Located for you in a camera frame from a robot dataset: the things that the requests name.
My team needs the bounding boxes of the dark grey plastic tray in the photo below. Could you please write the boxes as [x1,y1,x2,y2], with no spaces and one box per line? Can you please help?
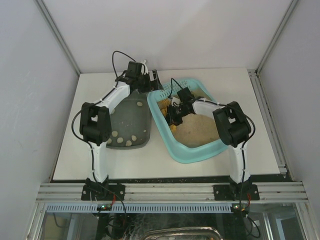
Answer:
[106,91,152,150]

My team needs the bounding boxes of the black left camera cable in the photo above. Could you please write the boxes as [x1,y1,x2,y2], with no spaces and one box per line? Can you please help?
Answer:
[71,50,137,146]

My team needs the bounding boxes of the black right camera cable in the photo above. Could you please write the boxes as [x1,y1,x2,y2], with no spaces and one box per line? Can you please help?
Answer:
[168,77,256,201]

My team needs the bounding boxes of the orange litter scoop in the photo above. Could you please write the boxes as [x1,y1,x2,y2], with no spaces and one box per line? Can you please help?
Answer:
[160,98,177,133]

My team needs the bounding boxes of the blue slotted cable duct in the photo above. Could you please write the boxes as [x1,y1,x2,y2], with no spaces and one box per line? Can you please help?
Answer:
[46,203,232,214]

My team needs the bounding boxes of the aluminium mounting rail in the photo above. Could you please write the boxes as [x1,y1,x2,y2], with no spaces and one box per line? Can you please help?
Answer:
[36,182,309,204]

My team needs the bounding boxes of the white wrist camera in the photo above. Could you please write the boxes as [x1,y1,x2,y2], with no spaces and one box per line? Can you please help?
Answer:
[171,96,181,106]
[140,59,149,75]

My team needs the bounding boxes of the black camera cable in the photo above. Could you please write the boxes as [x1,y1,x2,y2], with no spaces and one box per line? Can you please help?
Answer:
[168,77,256,201]
[71,50,137,146]

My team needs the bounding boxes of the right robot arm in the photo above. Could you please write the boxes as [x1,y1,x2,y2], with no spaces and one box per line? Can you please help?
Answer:
[164,87,256,197]

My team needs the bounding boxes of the teal litter box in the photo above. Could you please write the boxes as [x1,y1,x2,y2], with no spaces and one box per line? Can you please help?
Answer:
[147,78,228,164]

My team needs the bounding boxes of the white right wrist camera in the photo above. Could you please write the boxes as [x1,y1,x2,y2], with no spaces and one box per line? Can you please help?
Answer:
[171,96,181,106]

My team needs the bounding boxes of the beige cat litter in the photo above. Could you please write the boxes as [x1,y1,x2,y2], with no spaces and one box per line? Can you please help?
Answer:
[157,87,222,148]

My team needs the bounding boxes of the metal bowl below table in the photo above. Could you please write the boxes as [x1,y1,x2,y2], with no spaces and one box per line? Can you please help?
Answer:
[140,226,224,240]

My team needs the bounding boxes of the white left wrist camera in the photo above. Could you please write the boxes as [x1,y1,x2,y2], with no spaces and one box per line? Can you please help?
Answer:
[140,59,149,75]

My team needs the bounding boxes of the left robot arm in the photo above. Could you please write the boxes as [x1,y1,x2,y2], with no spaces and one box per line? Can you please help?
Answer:
[75,61,163,194]

